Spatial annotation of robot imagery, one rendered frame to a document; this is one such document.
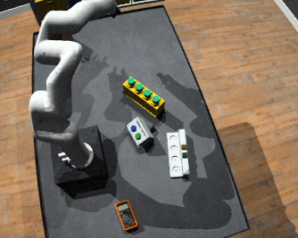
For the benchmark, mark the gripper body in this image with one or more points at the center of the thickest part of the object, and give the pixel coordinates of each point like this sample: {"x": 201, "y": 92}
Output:
{"x": 113, "y": 11}

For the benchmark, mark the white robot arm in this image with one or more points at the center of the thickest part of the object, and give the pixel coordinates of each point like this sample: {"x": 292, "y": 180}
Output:
{"x": 49, "y": 109}

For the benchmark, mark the white button panel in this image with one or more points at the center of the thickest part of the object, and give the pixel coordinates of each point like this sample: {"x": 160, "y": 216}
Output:
{"x": 140, "y": 132}

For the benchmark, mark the orange digital multimeter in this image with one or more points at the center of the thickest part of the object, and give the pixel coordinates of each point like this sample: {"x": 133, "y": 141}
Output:
{"x": 127, "y": 217}

